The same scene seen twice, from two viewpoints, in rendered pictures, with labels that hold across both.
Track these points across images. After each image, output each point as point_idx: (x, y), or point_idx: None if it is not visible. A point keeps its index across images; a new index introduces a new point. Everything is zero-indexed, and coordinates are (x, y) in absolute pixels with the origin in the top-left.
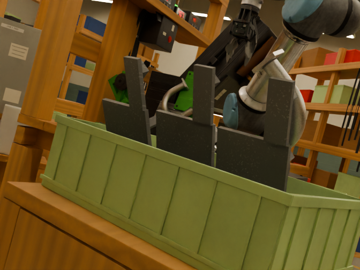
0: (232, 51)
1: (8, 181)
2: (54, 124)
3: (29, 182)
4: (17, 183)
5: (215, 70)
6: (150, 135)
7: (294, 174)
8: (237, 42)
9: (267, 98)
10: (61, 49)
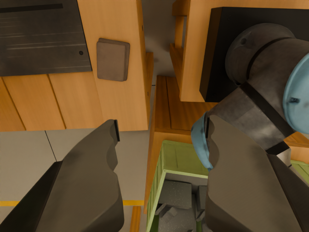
0: (113, 166)
1: (144, 213)
2: (0, 130)
3: (145, 207)
4: (146, 212)
5: None
6: (196, 231)
7: (304, 24)
8: (107, 231)
9: None
10: None
